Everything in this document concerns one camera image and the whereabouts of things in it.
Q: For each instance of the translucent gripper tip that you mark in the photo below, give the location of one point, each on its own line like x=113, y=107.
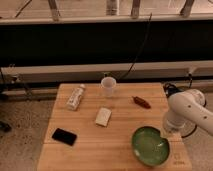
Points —
x=166, y=135

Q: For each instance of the green ceramic bowl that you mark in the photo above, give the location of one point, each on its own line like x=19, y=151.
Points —
x=149, y=147

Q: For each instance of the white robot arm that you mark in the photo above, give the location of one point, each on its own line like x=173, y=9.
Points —
x=183, y=106

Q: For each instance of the dark red chili pepper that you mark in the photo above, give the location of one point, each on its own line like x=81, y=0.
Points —
x=141, y=102

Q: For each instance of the clear plastic cup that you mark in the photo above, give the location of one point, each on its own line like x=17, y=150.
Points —
x=108, y=85

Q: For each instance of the white plastic bottle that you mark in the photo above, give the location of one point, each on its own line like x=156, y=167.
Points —
x=75, y=98

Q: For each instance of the black smartphone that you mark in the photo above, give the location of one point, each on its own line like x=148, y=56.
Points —
x=64, y=136

